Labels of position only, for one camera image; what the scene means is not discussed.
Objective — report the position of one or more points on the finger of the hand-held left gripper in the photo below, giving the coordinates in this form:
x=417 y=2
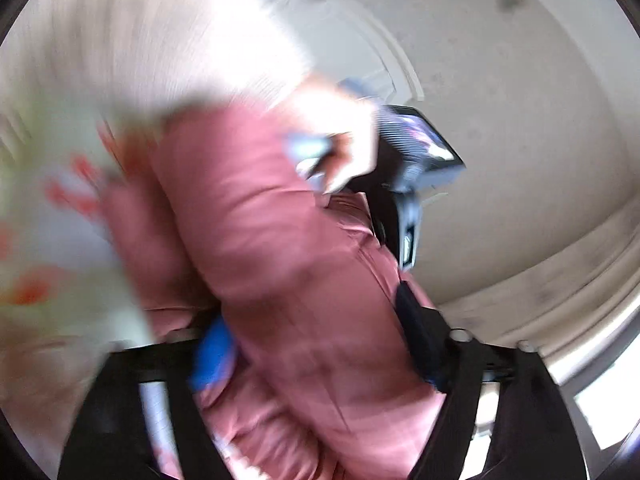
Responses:
x=307 y=149

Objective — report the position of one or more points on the pink quilted jacket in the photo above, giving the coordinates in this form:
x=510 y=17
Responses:
x=280 y=260

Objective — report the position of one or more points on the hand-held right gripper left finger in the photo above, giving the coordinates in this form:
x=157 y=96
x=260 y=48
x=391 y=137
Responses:
x=212 y=355

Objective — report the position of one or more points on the window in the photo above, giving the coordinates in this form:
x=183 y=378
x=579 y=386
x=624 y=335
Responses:
x=602 y=410

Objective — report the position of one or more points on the colourful printed quilt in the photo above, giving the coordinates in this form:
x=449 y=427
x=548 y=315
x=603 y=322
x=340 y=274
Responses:
x=50 y=200

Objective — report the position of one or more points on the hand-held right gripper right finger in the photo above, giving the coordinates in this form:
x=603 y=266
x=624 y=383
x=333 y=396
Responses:
x=420 y=330

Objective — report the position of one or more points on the person's left hand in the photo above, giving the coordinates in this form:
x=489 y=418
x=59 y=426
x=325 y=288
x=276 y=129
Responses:
x=350 y=160

